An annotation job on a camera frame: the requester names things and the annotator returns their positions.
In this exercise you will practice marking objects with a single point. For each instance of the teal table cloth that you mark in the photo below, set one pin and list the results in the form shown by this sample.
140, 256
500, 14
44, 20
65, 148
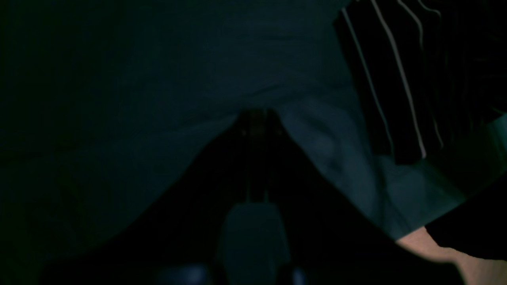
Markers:
106, 103

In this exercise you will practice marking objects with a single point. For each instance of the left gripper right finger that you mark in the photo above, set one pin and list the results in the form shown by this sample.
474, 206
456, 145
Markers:
330, 241

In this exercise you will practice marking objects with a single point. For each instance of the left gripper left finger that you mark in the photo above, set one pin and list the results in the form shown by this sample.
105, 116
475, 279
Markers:
175, 241

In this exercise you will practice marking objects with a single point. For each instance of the navy white striped t-shirt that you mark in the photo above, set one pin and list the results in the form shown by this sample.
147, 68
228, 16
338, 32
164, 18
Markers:
428, 72

